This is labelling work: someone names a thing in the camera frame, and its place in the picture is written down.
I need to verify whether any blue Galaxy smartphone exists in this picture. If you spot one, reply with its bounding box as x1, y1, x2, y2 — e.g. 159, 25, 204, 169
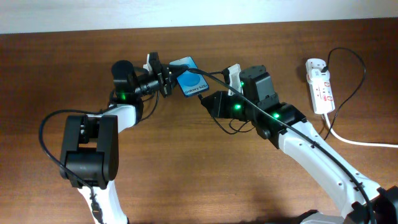
170, 56, 209, 97

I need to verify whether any black USB charging cable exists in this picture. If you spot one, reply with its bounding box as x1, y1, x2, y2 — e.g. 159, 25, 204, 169
197, 47, 367, 141

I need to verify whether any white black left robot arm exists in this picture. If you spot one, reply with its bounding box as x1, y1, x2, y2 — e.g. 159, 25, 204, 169
60, 59, 188, 223

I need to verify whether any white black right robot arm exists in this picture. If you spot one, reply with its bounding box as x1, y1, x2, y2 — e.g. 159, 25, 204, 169
200, 65, 397, 223

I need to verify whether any white USB charger adapter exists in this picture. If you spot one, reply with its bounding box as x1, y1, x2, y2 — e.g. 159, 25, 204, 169
307, 68, 330, 83

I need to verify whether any white power strip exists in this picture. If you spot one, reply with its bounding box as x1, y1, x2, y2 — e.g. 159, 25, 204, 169
305, 58, 335, 114

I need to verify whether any white power strip cord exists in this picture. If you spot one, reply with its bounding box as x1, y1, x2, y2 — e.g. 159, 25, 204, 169
322, 113, 398, 149

